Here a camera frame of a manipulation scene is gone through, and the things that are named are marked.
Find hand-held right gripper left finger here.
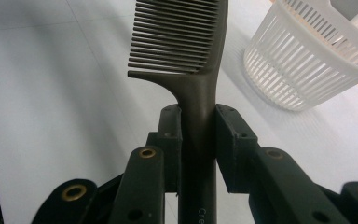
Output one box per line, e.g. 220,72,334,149
109,104,184,224

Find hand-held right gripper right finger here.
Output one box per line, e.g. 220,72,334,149
214,103,351,224

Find black comb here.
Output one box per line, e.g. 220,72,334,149
127,0,229,224

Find white plastic basket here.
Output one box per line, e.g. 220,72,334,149
242,0,358,112

